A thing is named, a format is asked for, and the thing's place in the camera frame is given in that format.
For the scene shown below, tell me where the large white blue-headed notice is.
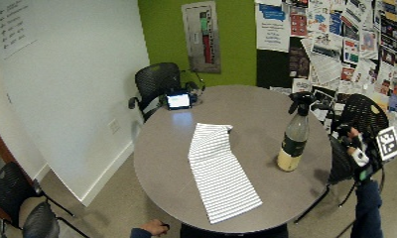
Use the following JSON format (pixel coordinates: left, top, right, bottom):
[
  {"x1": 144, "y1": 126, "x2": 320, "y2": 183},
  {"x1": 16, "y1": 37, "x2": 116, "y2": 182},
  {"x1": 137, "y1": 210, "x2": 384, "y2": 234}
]
[{"x1": 255, "y1": 2, "x2": 293, "y2": 54}]

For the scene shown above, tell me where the white marker cube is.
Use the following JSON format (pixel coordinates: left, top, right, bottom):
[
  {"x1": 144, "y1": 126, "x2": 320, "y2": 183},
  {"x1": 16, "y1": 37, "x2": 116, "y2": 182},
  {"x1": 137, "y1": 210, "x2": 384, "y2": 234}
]
[{"x1": 374, "y1": 125, "x2": 397, "y2": 163}]

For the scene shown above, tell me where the black mesh office chair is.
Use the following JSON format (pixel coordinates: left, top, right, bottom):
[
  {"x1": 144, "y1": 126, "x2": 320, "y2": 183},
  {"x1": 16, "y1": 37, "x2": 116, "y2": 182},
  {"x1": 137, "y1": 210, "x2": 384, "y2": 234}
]
[
  {"x1": 293, "y1": 93, "x2": 392, "y2": 226},
  {"x1": 127, "y1": 61, "x2": 207, "y2": 123},
  {"x1": 0, "y1": 161, "x2": 78, "y2": 230},
  {"x1": 20, "y1": 201, "x2": 94, "y2": 238}
]

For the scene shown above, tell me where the black camera with lit screen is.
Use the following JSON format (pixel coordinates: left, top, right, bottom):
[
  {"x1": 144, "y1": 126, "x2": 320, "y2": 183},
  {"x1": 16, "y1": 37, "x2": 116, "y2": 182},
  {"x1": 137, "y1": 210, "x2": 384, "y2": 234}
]
[{"x1": 164, "y1": 88, "x2": 205, "y2": 111}]

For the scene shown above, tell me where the striped white cloth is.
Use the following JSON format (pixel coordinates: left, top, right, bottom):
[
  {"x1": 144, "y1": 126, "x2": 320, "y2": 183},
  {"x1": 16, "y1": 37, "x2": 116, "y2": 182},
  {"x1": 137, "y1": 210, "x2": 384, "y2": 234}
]
[{"x1": 187, "y1": 122, "x2": 265, "y2": 225}]

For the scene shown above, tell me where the white glove sensor box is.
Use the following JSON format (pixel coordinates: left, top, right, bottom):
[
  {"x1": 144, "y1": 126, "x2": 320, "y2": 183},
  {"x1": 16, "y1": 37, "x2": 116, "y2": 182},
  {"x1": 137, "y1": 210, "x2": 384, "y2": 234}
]
[{"x1": 350, "y1": 147, "x2": 372, "y2": 168}]

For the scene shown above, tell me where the grey framed wall poster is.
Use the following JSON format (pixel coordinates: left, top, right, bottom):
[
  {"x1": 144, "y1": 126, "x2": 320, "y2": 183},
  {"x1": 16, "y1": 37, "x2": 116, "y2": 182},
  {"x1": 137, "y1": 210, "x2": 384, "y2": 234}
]
[{"x1": 180, "y1": 0, "x2": 223, "y2": 74}]

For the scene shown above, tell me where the wall of pinned paper notices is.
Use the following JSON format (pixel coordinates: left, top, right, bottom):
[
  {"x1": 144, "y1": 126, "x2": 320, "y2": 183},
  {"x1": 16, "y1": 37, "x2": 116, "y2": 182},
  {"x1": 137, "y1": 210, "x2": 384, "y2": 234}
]
[{"x1": 255, "y1": 0, "x2": 397, "y2": 115}]

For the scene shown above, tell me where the white paper sheet with list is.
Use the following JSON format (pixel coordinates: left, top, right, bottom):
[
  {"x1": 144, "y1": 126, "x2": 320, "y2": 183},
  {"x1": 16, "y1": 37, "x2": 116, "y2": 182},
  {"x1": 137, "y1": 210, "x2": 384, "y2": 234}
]
[{"x1": 0, "y1": 0, "x2": 39, "y2": 61}]

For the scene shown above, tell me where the spray bottle with black trigger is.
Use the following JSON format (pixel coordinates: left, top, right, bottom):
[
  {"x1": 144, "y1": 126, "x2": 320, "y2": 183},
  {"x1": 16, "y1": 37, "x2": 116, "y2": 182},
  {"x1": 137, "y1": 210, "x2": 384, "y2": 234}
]
[{"x1": 276, "y1": 91, "x2": 317, "y2": 173}]

